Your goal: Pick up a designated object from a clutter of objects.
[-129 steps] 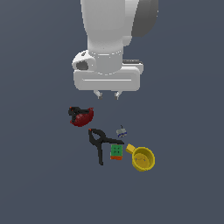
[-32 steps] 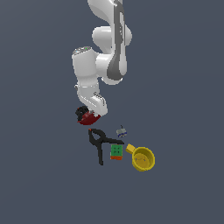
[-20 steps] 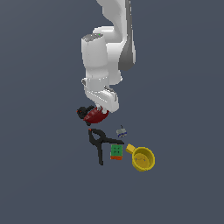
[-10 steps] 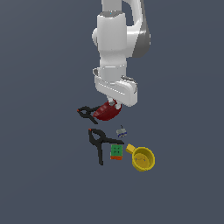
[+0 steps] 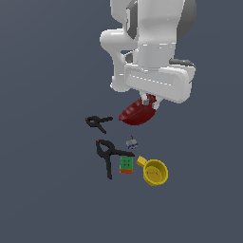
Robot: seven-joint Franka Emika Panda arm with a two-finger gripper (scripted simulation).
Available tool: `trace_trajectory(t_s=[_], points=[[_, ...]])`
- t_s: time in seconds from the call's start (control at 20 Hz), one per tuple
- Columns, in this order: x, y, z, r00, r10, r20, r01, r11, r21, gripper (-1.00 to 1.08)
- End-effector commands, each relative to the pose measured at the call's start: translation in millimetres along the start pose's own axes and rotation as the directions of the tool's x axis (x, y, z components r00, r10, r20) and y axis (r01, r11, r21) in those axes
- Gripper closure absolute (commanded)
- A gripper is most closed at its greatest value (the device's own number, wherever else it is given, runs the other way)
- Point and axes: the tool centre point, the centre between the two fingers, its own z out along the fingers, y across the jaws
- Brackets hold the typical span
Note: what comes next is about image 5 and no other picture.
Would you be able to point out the small black spring clamp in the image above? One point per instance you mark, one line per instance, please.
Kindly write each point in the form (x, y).
(97, 121)

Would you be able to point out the large black spring clamp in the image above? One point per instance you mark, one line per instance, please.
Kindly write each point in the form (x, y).
(108, 154)

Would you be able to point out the dark red bowl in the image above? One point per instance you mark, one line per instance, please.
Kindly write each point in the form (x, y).
(137, 113)

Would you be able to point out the green and orange cube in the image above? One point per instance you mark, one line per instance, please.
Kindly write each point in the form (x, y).
(126, 164)

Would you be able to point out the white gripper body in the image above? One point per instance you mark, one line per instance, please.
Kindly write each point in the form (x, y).
(158, 80)

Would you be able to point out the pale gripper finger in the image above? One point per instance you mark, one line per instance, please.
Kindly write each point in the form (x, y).
(144, 99)
(155, 102)

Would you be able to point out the yellow mug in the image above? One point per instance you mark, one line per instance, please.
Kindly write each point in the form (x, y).
(154, 171)

